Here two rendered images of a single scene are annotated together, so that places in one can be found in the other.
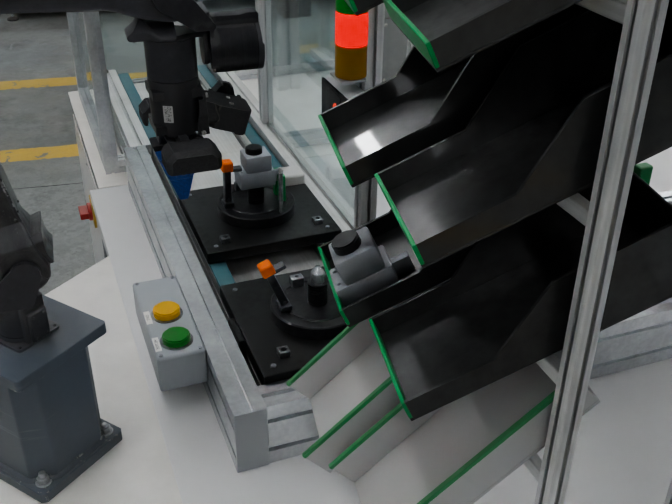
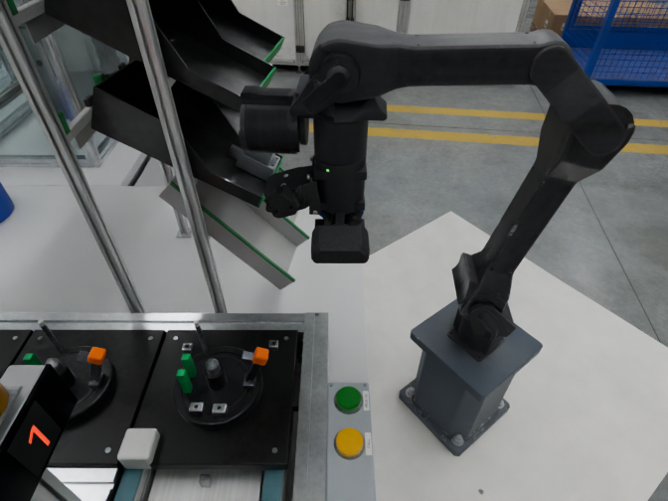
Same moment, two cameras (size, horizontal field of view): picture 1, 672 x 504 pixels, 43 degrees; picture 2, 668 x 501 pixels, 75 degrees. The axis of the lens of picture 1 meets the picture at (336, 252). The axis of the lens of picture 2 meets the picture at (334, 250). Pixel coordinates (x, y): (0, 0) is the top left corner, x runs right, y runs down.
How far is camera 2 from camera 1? 138 cm
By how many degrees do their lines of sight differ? 104
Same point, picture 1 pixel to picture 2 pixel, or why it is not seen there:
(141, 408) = (382, 423)
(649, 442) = (89, 291)
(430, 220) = (260, 51)
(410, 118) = (208, 69)
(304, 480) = not seen: hidden behind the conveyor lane
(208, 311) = (308, 439)
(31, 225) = (473, 267)
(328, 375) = (268, 273)
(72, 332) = (435, 326)
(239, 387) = (314, 340)
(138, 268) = not seen: outside the picture
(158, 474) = (377, 358)
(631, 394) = not seen: hidden behind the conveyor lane
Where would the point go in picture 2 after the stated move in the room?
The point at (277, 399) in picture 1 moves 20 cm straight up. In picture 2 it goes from (295, 317) to (288, 238)
